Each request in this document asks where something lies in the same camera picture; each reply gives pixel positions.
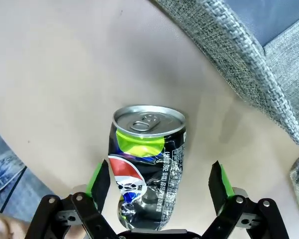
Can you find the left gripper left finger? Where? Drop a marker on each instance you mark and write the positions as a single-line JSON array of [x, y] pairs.
[[89, 214]]

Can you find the crushed black Pepsi can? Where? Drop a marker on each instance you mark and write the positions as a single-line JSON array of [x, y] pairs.
[[149, 161]]

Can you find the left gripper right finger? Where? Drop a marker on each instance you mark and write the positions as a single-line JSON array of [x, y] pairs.
[[229, 214]]

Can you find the person's right hand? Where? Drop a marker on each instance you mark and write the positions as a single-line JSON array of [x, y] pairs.
[[7, 227]]

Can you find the person in grey shirt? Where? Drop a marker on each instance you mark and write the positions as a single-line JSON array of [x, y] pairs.
[[7, 169]]

